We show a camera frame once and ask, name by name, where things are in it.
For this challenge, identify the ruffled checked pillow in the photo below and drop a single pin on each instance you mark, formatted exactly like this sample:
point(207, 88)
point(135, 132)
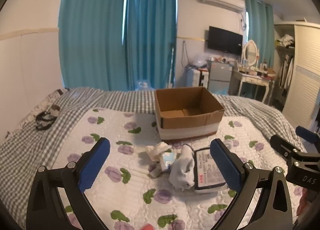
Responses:
point(37, 106)

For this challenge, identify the clear water jug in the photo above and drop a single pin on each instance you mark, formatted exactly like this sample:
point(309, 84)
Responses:
point(143, 85)

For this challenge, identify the white louvred wardrobe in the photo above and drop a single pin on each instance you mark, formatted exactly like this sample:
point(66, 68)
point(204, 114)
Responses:
point(306, 75)

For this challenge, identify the black and white hair band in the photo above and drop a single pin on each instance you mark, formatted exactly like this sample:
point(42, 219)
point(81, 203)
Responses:
point(46, 117)

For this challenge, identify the white suitcase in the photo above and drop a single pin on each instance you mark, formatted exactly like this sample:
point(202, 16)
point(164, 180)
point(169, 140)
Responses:
point(198, 77)

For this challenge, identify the cardboard box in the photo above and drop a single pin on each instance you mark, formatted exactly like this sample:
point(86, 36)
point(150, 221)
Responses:
point(190, 120)

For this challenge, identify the wide teal curtain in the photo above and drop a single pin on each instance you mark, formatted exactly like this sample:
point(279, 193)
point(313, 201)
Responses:
point(92, 32)

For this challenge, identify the white mop pole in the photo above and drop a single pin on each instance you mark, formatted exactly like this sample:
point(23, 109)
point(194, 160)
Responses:
point(172, 65)

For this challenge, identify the teal curtain beside wardrobe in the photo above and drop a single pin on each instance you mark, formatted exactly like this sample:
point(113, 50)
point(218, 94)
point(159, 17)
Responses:
point(261, 32)

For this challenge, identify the black wall television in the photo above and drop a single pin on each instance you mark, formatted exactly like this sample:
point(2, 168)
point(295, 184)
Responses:
point(225, 40)

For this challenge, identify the small grey fridge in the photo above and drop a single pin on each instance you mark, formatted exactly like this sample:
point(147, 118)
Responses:
point(218, 75)

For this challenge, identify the white tissue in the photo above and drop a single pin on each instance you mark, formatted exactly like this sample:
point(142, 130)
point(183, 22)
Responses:
point(157, 150)

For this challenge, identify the white vanity table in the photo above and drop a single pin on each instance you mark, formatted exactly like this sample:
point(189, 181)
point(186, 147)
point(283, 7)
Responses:
point(250, 77)

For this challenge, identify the white sock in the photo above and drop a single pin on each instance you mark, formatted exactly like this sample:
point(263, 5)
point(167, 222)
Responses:
point(183, 167)

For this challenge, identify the hanging clothes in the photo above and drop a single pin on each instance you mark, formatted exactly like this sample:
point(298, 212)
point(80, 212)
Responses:
point(286, 71)

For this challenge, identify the narrow teal corner curtain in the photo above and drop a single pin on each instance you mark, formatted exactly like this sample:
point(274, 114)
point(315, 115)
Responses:
point(151, 35)

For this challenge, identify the folded clothes on shelf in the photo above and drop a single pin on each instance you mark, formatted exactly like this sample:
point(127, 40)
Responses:
point(286, 40)

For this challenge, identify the floral quilted blanket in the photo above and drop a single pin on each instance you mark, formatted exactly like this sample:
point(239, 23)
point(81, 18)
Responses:
point(135, 190)

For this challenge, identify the blue tissue packet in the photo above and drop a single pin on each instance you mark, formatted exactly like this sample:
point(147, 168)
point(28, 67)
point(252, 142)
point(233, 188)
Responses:
point(168, 159)

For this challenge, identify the oval white vanity mirror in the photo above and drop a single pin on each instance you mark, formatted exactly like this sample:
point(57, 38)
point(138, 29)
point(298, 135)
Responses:
point(249, 52)

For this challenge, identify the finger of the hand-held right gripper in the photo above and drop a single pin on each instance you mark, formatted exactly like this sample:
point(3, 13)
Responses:
point(283, 146)
point(308, 134)

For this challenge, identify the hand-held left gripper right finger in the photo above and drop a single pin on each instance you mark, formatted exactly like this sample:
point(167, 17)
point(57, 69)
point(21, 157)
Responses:
point(226, 166)

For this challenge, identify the white labelled power pack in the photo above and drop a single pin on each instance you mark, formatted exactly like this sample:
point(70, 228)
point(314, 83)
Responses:
point(205, 170)

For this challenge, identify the grey checked bed sheet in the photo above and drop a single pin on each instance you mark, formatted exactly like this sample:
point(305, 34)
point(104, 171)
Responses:
point(37, 150)

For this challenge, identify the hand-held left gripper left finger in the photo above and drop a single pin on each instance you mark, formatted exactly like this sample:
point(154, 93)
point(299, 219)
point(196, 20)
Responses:
point(93, 165)

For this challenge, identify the clear plastic bag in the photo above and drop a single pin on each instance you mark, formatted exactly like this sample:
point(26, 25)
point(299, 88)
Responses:
point(198, 61)

